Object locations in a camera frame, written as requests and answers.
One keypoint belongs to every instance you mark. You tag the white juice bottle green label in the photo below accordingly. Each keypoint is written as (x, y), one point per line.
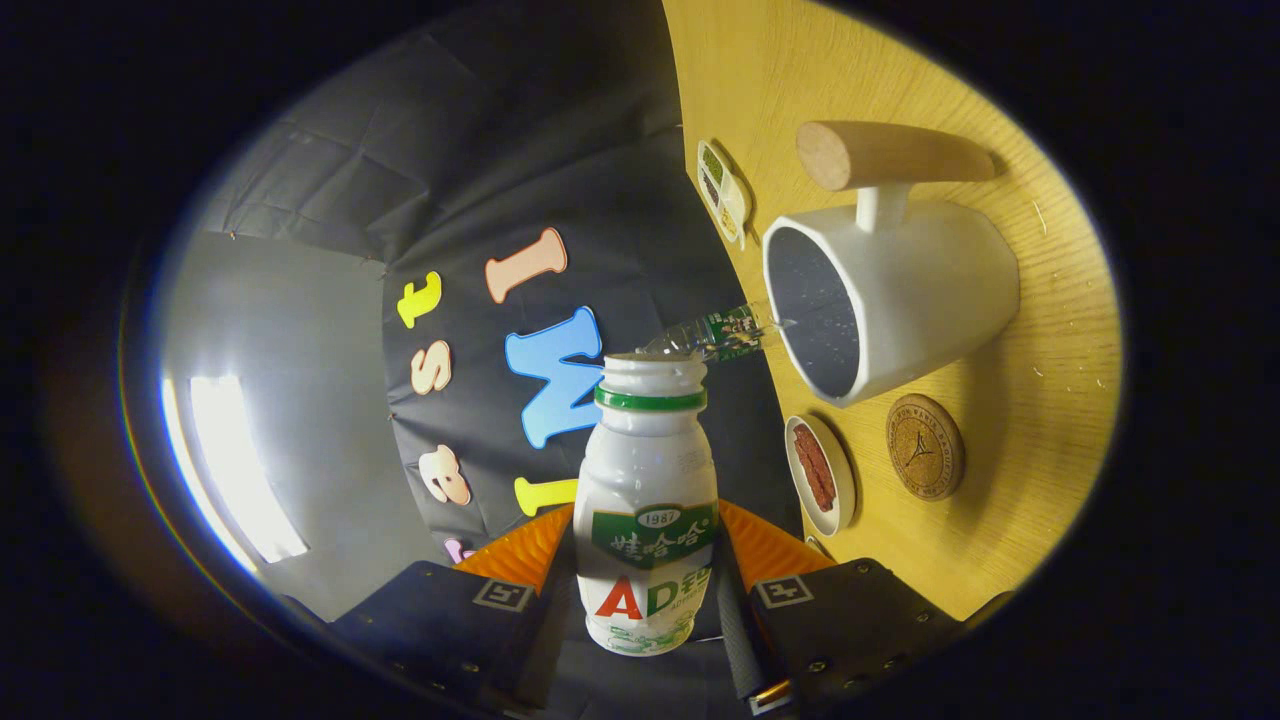
(645, 470)

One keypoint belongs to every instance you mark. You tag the green beans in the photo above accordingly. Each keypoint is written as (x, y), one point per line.
(712, 163)

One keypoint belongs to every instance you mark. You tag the yellow beans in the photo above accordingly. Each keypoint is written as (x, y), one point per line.
(730, 222)

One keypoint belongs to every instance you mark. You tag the white divided dish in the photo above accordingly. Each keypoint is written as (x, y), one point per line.
(738, 195)

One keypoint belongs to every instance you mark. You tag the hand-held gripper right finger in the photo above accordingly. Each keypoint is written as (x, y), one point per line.
(735, 630)

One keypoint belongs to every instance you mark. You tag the round beige plate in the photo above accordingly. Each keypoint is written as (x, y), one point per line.
(842, 480)

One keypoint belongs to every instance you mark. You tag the round cork coaster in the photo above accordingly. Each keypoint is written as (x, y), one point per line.
(925, 448)

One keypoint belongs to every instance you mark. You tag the red sausage pieces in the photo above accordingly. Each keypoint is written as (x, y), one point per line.
(815, 468)

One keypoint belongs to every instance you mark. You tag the clear plastic water bottle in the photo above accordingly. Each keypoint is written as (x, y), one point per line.
(720, 335)

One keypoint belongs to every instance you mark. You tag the wooden table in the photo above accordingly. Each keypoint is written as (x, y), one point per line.
(1000, 540)

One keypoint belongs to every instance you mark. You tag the dark red beans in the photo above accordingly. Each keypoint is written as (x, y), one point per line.
(709, 188)

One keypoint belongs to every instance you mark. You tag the black backdrop cloth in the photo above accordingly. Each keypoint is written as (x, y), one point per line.
(560, 130)

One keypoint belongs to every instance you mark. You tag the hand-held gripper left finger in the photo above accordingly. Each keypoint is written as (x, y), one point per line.
(440, 620)

